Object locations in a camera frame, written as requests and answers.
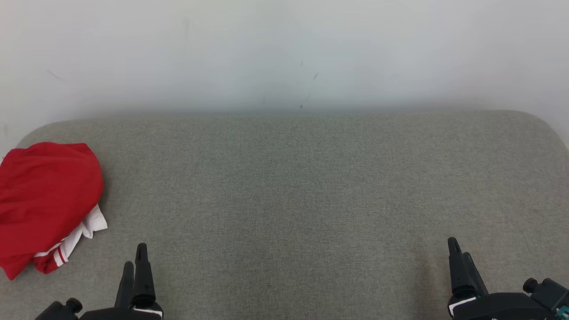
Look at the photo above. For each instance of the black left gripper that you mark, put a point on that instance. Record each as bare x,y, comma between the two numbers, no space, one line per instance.
133,314

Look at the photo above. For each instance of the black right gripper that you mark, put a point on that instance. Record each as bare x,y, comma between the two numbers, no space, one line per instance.
502,307

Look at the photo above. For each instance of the red white striped jersey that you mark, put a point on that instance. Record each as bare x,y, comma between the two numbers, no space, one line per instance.
92,222

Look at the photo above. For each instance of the red shorts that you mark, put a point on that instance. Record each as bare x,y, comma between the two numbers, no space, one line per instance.
44,186

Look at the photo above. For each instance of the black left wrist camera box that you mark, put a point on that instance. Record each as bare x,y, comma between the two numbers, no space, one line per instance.
58,311

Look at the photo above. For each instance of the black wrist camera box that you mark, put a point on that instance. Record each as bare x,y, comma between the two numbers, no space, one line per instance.
549,291
58,311

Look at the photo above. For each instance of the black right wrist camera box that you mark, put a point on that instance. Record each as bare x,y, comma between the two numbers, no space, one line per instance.
549,291

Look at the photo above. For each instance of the teal right camera connector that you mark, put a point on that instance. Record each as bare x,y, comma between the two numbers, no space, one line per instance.
563,312

